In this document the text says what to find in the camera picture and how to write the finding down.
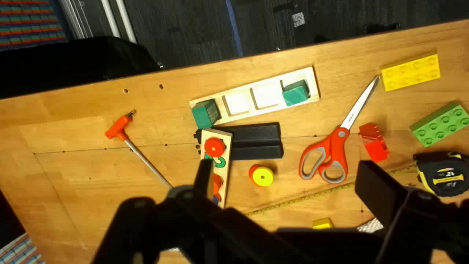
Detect white QR code tag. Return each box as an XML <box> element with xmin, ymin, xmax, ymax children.
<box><xmin>292</xmin><ymin>11</ymin><xmax>308</xmax><ymax>29</ymax></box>

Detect red toy brick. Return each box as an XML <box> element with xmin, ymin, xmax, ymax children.
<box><xmin>358</xmin><ymin>121</ymin><xmax>391</xmax><ymax>162</ymax></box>

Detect striped woven mat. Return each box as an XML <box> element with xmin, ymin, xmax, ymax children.
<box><xmin>0</xmin><ymin>233</ymin><xmax>48</xmax><ymax>264</ymax></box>

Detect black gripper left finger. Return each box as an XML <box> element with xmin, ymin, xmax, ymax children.
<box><xmin>166</xmin><ymin>156</ymin><xmax>232</xmax><ymax>231</ymax></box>

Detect green toy brick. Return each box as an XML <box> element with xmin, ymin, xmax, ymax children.
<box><xmin>410</xmin><ymin>99</ymin><xmax>469</xmax><ymax>148</ymax></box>

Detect white wooden shape board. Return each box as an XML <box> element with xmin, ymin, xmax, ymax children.
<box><xmin>190</xmin><ymin>64</ymin><xmax>322</xmax><ymax>124</ymax></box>

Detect orange handled T hex key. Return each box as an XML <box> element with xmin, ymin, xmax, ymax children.
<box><xmin>105</xmin><ymin>109</ymin><xmax>175</xmax><ymax>189</ymax></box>

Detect multicoloured striped rug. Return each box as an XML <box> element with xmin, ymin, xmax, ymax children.
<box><xmin>0</xmin><ymin>0</ymin><xmax>71</xmax><ymax>49</ymax></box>

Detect white pole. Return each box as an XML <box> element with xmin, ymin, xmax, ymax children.
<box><xmin>115</xmin><ymin>0</ymin><xmax>138</xmax><ymax>43</ymax></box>
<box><xmin>100</xmin><ymin>0</ymin><xmax>122</xmax><ymax>39</ymax></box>

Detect black rectangular block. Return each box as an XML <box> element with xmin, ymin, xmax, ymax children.
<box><xmin>194</xmin><ymin>121</ymin><xmax>285</xmax><ymax>159</ymax></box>

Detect wooden peg counting board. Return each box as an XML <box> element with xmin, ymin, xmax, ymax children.
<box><xmin>199</xmin><ymin>127</ymin><xmax>235</xmax><ymax>211</ymax></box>

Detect orange grey scissors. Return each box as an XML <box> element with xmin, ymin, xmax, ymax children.
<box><xmin>298</xmin><ymin>74</ymin><xmax>382</xmax><ymax>186</ymax></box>

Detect yellow wooden ring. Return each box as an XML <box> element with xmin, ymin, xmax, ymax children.
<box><xmin>251</xmin><ymin>164</ymin><xmax>278</xmax><ymax>189</ymax></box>

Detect yellow toy brick plate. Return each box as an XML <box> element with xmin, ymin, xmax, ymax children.
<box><xmin>380</xmin><ymin>52</ymin><xmax>442</xmax><ymax>92</ymax></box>

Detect green wooden cube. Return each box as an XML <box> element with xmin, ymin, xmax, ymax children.
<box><xmin>282</xmin><ymin>79</ymin><xmax>313</xmax><ymax>106</ymax></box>
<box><xmin>191</xmin><ymin>98</ymin><xmax>223</xmax><ymax>128</ymax></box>

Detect small yellow cube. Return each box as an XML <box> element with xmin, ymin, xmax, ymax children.
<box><xmin>313</xmin><ymin>216</ymin><xmax>336</xmax><ymax>230</ymax></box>

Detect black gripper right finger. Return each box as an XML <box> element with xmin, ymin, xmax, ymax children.
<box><xmin>355</xmin><ymin>159</ymin><xmax>440</xmax><ymax>231</ymax></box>

